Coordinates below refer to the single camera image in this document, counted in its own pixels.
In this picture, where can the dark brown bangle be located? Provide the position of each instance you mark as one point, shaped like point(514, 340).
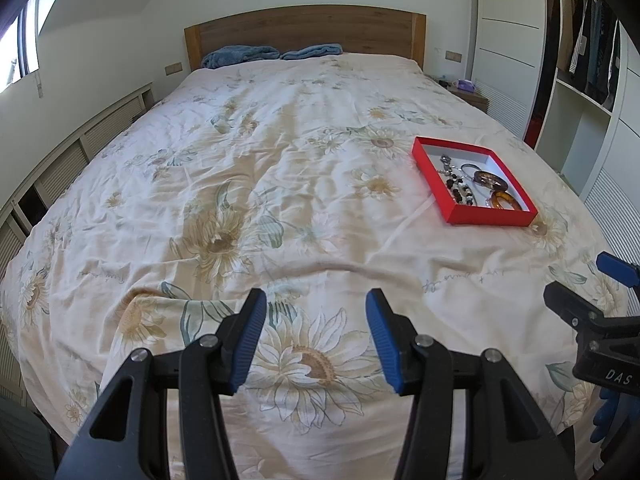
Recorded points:
point(482, 176)

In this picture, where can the blue pillow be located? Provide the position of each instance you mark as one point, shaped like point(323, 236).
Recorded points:
point(312, 51)
point(240, 56)

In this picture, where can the wooden headboard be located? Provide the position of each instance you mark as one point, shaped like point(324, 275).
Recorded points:
point(300, 30)

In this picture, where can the red bag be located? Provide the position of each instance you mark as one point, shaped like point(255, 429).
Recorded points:
point(533, 127)

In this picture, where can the hanging clothes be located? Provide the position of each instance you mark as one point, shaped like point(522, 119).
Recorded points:
point(595, 45)

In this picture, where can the person's right hand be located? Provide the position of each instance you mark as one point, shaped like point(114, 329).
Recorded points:
point(607, 410)

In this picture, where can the white slatted cabinet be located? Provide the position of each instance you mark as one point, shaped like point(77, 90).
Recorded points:
point(60, 170)

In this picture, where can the blue pillow right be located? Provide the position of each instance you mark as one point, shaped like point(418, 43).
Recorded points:
point(312, 51)

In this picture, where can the blue pillow left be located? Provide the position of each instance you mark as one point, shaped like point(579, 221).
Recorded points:
point(240, 56)

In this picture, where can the small dark gadget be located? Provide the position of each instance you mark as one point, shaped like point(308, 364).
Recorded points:
point(444, 80)

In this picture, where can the window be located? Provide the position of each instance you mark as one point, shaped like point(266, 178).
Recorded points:
point(27, 45)

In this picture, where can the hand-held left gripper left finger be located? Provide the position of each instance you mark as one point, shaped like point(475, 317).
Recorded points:
point(247, 340)

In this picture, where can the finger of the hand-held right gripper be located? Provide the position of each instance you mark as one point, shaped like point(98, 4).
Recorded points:
point(617, 267)
point(570, 302)

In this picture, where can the grey ribbed seat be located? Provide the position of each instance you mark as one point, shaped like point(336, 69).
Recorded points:
point(22, 440)

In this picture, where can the red cardboard box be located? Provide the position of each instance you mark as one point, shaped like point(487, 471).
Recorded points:
point(480, 219)

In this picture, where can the floral bedsheet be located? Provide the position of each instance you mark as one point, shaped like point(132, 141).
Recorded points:
point(300, 160)

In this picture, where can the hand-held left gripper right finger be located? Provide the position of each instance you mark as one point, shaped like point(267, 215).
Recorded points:
point(386, 340)

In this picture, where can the white wardrobe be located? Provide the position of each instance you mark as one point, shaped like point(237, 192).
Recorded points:
point(510, 25)

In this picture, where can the open closet shelving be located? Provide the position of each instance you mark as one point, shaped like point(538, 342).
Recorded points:
point(585, 120)

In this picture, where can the wall switch panel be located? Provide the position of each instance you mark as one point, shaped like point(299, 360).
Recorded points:
point(453, 56)
point(173, 68)

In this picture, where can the amber bangle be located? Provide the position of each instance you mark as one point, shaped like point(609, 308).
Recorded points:
point(495, 202)

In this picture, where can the wooden nightstand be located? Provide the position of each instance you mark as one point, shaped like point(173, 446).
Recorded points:
point(475, 100)

